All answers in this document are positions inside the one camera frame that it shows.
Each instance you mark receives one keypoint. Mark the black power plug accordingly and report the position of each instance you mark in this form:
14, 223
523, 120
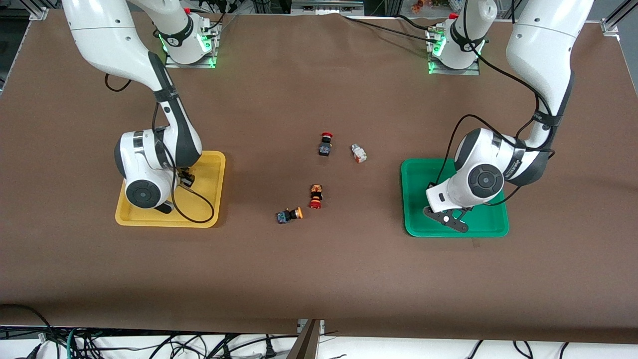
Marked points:
269, 349

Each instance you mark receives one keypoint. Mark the aluminium corner bracket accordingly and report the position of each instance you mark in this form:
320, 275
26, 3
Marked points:
611, 26
39, 13

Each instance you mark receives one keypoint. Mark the red push button orange block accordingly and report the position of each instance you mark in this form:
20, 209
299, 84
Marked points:
316, 196

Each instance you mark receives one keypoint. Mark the yellow plastic tray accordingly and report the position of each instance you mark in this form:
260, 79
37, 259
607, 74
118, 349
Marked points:
199, 169

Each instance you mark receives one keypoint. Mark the white push button red lens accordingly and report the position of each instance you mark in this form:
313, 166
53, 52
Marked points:
359, 153

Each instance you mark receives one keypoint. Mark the green plastic tray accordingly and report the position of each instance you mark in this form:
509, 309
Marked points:
418, 219

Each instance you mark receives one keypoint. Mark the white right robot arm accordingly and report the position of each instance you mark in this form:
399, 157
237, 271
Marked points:
109, 40

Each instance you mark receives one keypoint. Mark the aluminium frame profile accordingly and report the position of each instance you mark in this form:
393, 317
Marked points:
326, 6

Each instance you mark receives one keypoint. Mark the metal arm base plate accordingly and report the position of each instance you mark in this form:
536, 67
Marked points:
468, 73
189, 65

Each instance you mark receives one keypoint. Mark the brown table cover sheet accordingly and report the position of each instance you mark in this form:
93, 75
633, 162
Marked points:
319, 279

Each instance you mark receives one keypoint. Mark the yellow push button blue block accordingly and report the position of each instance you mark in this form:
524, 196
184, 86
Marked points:
289, 215

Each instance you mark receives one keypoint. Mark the aluminium table leg profile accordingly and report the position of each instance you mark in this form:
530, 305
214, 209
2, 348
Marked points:
306, 344

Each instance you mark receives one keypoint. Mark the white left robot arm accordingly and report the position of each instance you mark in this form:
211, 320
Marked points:
543, 50

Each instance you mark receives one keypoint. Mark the red push button dark block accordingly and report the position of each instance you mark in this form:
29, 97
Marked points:
325, 145

